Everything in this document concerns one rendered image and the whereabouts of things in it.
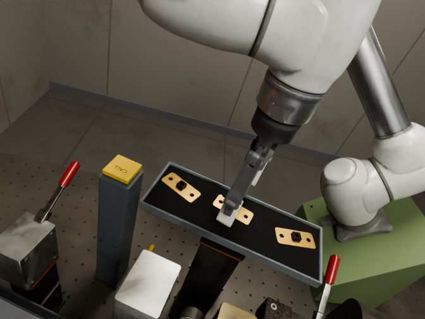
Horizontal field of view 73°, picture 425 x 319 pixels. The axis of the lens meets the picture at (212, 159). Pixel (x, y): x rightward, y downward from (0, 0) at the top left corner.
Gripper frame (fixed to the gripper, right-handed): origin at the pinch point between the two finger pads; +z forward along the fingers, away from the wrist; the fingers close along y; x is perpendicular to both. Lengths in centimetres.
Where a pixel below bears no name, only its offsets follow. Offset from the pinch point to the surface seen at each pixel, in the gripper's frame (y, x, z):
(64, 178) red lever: 12.4, -33.1, 8.5
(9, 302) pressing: 31.8, -25.8, 20.0
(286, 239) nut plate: -0.1, 12.1, 3.8
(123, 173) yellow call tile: 6.7, -23.0, 4.1
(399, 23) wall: -240, 34, -17
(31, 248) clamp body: 24.7, -28.1, 14.1
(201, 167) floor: -136, -50, 120
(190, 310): 19.7, 2.5, 9.5
